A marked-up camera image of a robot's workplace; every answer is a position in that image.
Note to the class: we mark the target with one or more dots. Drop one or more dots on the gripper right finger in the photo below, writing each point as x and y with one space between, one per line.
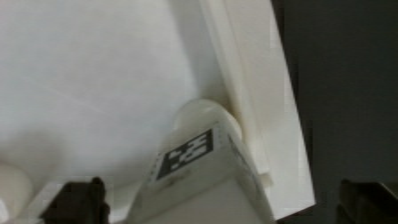
368 203

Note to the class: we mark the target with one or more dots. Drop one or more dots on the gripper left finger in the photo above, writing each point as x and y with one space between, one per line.
78 206

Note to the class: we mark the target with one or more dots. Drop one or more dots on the white square table top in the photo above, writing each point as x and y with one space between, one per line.
107 62

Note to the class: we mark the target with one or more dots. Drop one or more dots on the white table leg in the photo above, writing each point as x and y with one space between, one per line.
203 188

